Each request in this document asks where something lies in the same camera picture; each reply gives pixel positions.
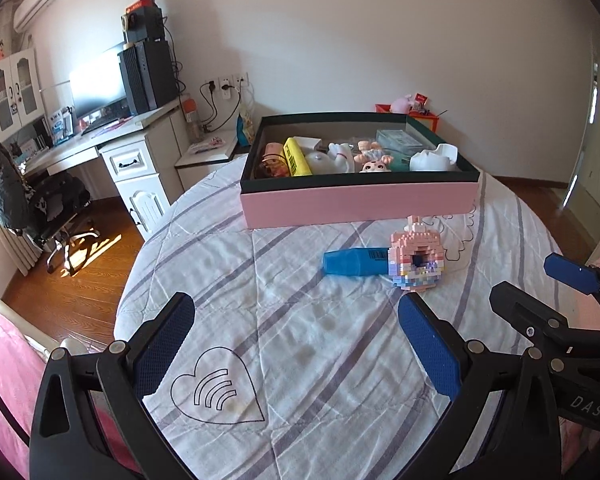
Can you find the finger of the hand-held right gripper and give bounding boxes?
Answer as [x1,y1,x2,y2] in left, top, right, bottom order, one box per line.
[489,281,600,359]
[543,253,600,301]

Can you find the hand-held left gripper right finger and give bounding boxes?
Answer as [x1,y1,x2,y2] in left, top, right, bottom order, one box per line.
[397,291,563,480]

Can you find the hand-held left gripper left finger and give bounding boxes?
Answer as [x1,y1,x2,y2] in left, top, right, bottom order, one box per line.
[29,291,201,480]

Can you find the pastel building block toy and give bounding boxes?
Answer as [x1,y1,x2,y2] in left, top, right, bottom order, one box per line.
[387,215,446,292]

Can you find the pink box with black rim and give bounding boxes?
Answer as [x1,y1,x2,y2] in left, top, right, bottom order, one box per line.
[240,113,482,229]

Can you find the white plastic holder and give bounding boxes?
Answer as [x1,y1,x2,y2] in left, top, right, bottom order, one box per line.
[410,143,459,172]

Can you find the white toy figure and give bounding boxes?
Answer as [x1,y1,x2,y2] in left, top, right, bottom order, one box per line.
[327,142,354,173]

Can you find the clear heart-shaped container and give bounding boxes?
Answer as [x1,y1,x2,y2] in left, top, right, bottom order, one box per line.
[375,129,423,171]

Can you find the white round dome toy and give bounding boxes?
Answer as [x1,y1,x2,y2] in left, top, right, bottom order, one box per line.
[305,152,331,176]

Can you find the yellow highlighter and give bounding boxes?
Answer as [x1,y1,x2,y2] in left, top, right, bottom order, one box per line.
[283,137,315,177]

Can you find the door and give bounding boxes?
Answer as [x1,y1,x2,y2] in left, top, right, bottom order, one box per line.
[562,30,600,241]

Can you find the pink bedding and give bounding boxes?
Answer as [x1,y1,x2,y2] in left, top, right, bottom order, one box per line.
[0,305,146,480]

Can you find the white radiator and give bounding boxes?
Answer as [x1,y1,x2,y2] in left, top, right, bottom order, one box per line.
[0,230,41,276]

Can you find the white desk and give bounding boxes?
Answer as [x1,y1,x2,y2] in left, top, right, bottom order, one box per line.
[17,97,191,241]

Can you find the black office chair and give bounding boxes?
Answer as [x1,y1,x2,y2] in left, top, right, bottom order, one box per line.
[0,140,101,276]

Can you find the low white side cabinet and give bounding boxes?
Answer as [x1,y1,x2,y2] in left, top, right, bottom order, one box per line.
[174,129,238,192]

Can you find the pink packet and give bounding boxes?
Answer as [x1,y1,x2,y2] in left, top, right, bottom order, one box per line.
[190,137,226,153]

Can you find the red printed storage box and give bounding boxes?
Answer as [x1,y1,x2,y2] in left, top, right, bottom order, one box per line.
[375,104,441,133]

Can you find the orange bottle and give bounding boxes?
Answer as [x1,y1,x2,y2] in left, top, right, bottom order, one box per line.
[182,95,203,143]

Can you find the patterned jacket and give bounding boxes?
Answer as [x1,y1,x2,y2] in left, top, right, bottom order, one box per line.
[0,140,31,231]

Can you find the blue white box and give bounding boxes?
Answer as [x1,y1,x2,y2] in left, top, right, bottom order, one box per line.
[50,110,76,138]

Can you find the computer monitor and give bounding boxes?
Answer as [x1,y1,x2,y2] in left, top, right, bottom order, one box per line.
[70,55,128,121]

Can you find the black computer tower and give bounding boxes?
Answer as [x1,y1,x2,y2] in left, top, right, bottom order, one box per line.
[117,40,178,115]

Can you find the white hutch cabinet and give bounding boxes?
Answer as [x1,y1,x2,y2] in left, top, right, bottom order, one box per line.
[0,48,46,136]

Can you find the black speaker box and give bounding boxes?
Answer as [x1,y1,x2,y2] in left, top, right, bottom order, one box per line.
[121,6,166,43]

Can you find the black power cable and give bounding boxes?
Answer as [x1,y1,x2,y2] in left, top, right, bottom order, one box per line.
[200,85,242,131]

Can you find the wall power outlets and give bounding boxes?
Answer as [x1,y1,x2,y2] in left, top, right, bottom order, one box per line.
[202,74,251,96]

